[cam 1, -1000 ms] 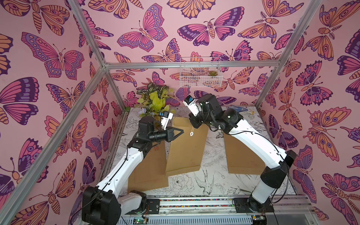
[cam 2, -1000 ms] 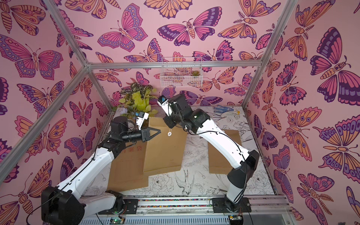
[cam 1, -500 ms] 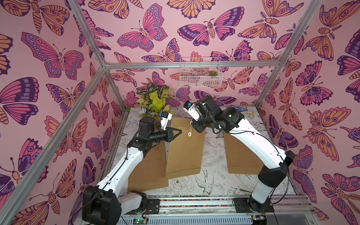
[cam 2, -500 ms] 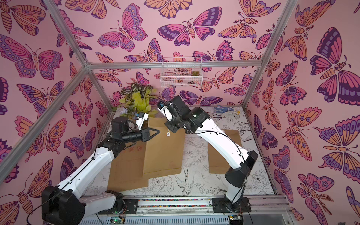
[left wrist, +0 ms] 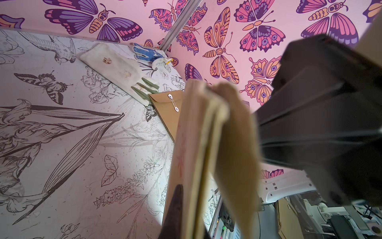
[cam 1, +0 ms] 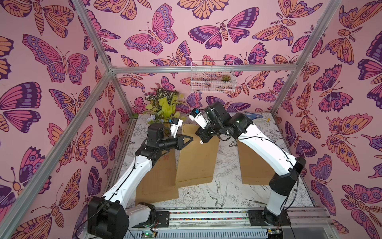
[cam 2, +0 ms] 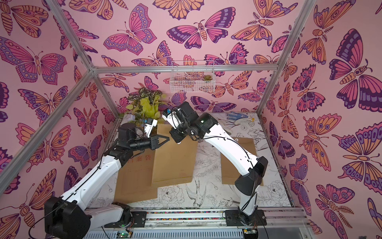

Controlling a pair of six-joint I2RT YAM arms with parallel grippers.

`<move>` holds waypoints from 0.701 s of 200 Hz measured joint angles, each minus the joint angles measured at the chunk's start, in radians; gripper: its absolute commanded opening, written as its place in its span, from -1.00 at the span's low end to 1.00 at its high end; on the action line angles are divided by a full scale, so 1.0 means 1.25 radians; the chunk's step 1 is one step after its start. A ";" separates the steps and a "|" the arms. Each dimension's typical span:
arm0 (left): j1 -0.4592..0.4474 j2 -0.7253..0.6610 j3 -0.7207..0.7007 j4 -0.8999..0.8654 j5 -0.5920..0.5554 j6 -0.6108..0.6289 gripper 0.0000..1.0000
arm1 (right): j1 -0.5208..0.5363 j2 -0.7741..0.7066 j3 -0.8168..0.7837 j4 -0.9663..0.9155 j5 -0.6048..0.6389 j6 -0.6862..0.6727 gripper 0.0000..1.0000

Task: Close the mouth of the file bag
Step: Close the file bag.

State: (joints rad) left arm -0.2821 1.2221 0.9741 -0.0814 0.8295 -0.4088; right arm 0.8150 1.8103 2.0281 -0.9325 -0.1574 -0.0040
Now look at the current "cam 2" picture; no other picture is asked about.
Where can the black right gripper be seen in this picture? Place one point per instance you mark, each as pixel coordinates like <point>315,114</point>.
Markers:
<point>177,131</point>

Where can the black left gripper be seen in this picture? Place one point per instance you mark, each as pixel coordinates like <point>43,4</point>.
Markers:
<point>152,142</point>

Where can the brown kraft file bag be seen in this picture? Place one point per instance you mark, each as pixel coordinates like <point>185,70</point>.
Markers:
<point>173,163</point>

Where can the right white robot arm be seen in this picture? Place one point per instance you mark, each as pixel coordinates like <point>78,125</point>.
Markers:
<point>248,184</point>

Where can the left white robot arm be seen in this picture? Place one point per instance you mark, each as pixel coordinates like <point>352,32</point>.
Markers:
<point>68,216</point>

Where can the potted green plant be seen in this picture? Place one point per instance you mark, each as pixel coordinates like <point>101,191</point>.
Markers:
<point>143,105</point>

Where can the small succulent in basket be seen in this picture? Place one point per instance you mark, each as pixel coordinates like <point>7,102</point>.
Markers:
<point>207,77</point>

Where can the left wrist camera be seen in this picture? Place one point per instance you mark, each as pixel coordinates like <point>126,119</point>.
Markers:
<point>149,124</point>

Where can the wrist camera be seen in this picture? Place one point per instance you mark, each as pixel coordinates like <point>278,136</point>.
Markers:
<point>171,117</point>
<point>149,124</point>

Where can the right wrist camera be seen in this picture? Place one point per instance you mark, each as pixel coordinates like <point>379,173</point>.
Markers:
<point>171,117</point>

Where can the white wire basket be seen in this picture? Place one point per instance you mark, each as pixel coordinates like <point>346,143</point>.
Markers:
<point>187,76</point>

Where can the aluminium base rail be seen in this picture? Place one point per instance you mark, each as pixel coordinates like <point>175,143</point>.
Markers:
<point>187,223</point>

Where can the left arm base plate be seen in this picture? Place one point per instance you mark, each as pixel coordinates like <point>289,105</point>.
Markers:
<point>130,220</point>

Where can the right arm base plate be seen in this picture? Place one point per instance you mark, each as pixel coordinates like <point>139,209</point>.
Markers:
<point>238,218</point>

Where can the aluminium frame post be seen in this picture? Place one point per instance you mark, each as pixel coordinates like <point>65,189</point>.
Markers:
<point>299,24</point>

